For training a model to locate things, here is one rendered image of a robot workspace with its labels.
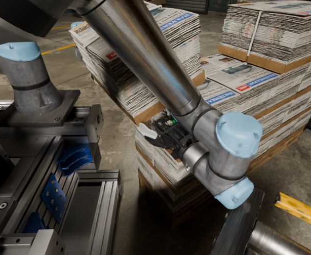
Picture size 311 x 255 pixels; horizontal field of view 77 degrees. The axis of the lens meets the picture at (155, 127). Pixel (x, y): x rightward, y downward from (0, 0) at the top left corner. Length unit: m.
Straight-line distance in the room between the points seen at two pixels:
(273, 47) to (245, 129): 0.77
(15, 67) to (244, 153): 0.64
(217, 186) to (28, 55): 0.62
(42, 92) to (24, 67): 0.09
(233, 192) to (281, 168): 1.43
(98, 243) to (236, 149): 0.85
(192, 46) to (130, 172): 1.12
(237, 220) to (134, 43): 0.38
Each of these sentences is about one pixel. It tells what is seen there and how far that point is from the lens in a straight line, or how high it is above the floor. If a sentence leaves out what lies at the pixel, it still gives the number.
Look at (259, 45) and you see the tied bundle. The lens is 1.11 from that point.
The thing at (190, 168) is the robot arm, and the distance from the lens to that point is 0.48.
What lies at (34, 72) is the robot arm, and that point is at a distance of 0.73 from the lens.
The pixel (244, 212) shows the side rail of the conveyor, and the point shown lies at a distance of 0.49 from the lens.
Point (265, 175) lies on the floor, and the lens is 1.72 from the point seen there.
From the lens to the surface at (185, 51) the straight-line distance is 0.61.
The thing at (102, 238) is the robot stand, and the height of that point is 0.23.
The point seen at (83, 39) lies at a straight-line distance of 0.71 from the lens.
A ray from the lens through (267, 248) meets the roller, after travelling 0.49.
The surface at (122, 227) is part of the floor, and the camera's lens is 1.33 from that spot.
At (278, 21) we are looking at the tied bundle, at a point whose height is 1.03.
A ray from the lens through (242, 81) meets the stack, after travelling 0.93.
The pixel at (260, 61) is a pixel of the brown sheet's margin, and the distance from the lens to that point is 1.11.
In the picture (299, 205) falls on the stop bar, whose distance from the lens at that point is 0.52.
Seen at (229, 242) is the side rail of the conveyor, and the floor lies 0.80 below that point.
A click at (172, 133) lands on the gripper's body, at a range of 0.50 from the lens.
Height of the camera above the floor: 1.20
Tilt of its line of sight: 39 degrees down
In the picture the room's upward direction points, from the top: straight up
